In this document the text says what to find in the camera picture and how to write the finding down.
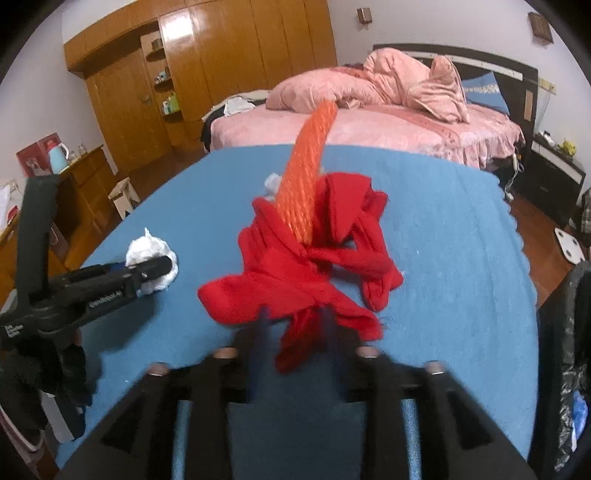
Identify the wooden wardrobe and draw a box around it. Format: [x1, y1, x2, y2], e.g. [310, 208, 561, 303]
[64, 0, 338, 160]

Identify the red box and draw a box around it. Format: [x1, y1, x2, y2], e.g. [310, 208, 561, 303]
[16, 133, 63, 177]

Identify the red cloth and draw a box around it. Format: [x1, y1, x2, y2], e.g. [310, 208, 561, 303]
[198, 172, 404, 374]

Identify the large wall lamp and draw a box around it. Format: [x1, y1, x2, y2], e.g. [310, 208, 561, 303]
[529, 12, 554, 44]

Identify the blue tablecloth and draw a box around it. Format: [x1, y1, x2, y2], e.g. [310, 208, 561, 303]
[55, 144, 541, 480]

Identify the small wooden stool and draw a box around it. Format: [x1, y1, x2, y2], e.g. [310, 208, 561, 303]
[108, 178, 141, 220]

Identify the blue plastic bag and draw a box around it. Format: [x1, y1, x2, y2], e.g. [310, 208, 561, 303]
[570, 390, 589, 450]

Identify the white bathroom scale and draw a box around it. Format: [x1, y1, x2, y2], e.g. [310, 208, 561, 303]
[554, 228, 587, 266]

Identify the beige clothes pile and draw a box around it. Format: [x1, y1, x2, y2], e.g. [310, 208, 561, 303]
[203, 96, 271, 121]

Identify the long orange foam net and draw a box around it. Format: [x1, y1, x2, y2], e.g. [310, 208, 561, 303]
[274, 100, 340, 245]

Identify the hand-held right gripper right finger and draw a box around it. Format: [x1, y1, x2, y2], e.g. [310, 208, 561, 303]
[318, 305, 539, 480]

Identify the blue electric kettle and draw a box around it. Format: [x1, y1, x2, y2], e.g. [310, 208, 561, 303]
[48, 142, 70, 174]

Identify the large blue pillow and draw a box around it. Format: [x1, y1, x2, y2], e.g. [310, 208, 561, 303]
[461, 73, 511, 115]

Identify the low wooden cabinet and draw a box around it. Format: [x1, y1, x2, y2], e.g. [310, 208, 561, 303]
[0, 145, 116, 305]

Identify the black bag-lined trash bin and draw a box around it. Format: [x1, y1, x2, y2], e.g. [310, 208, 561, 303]
[526, 261, 591, 480]

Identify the pink duvet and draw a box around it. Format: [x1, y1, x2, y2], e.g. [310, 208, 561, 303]
[267, 48, 471, 123]

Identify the pink bedspread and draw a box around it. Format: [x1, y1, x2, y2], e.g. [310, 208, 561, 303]
[210, 104, 526, 169]

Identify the dark nightstand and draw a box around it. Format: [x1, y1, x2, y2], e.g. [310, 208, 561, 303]
[512, 134, 587, 217]

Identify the person's left hand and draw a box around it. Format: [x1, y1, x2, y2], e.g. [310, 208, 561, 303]
[44, 330, 90, 409]

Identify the dark wooden bed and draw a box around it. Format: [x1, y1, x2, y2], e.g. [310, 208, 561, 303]
[201, 44, 540, 171]

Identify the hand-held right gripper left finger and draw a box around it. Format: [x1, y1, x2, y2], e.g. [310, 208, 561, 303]
[58, 305, 273, 480]

